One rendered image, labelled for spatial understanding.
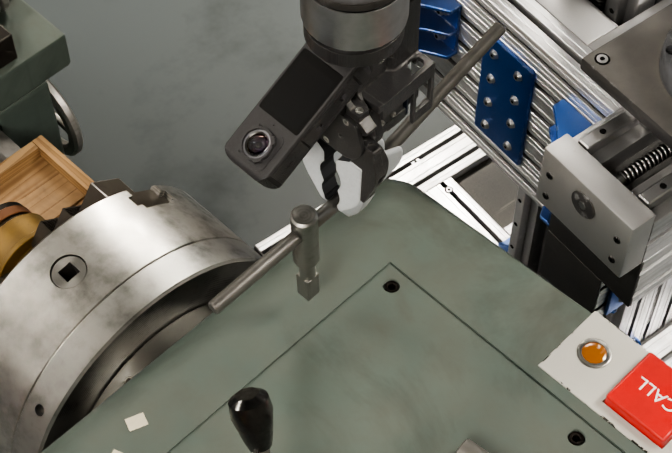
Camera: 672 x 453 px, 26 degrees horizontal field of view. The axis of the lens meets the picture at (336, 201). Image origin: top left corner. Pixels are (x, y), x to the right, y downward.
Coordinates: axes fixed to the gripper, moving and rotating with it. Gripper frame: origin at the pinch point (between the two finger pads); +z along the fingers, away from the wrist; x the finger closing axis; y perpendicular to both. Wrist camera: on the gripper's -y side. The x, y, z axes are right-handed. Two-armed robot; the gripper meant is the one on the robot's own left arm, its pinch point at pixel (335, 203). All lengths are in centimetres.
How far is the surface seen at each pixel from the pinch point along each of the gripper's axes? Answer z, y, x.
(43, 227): 23.8, -9.6, 31.0
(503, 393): 12.4, 1.9, -17.3
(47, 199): 49, 2, 51
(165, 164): 138, 55, 101
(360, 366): 12.3, -4.4, -7.0
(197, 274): 15.2, -6.3, 11.2
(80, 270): 14.2, -13.5, 18.6
